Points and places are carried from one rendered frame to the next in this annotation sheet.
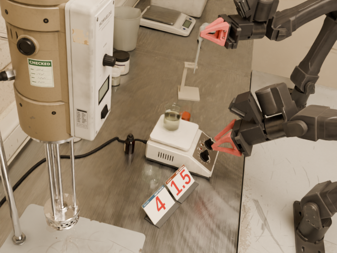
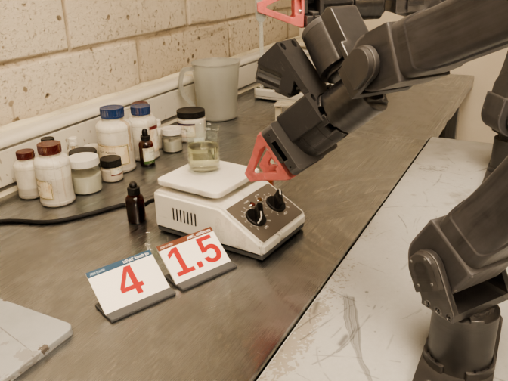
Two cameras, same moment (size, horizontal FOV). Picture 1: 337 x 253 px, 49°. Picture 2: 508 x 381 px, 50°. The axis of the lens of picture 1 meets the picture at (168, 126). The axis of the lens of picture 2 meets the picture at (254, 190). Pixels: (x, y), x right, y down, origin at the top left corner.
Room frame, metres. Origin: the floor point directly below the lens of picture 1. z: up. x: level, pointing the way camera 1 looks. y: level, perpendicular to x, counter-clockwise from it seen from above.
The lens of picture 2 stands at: (0.11, -0.38, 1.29)
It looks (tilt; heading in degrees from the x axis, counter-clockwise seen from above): 23 degrees down; 22
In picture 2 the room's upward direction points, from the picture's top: 1 degrees counter-clockwise
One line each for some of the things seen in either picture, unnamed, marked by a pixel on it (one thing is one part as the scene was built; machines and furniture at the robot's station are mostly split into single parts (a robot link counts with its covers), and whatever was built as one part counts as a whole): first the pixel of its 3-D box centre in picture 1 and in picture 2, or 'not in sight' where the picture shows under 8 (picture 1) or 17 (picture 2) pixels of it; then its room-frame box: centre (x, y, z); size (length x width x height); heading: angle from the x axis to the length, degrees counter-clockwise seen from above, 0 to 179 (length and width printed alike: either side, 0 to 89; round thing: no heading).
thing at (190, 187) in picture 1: (182, 183); (196, 257); (0.68, -0.06, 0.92); 0.09 x 0.06 x 0.04; 151
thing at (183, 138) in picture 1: (174, 131); (209, 176); (0.82, -0.02, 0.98); 0.12 x 0.12 x 0.01; 78
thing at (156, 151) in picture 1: (181, 145); (224, 205); (0.82, -0.05, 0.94); 0.22 x 0.13 x 0.08; 78
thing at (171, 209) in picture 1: (161, 206); (131, 283); (0.60, -0.02, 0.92); 0.09 x 0.06 x 0.04; 151
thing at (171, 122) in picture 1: (173, 117); (204, 148); (0.83, -0.01, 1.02); 0.06 x 0.05 x 0.08; 69
